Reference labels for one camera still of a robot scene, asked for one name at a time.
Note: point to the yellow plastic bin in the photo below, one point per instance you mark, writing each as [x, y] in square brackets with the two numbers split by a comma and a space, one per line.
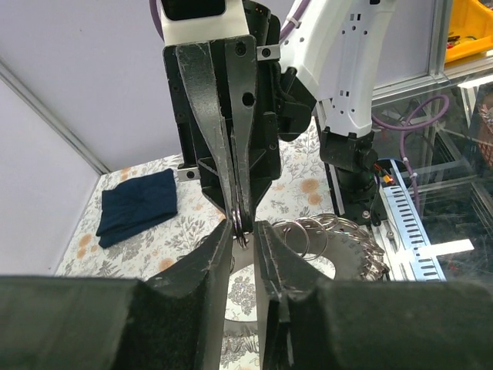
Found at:
[470, 30]

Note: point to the large metal keyring disc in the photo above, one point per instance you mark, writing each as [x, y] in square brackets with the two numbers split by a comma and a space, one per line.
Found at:
[308, 246]

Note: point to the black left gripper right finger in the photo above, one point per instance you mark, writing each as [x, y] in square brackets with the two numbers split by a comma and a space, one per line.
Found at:
[308, 321]

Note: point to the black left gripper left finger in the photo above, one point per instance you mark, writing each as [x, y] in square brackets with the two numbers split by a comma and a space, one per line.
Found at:
[174, 320]

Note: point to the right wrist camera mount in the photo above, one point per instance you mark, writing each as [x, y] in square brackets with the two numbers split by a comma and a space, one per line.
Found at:
[182, 22]

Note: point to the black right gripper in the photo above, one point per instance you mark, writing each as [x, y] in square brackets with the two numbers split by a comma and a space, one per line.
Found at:
[225, 108]

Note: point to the white slotted cable duct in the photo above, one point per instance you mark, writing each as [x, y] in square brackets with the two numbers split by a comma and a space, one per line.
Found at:
[410, 236]

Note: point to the dark blue folded cloth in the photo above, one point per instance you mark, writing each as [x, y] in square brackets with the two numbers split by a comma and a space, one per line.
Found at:
[136, 205]

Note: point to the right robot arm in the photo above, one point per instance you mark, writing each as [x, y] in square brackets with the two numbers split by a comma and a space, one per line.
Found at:
[325, 56]

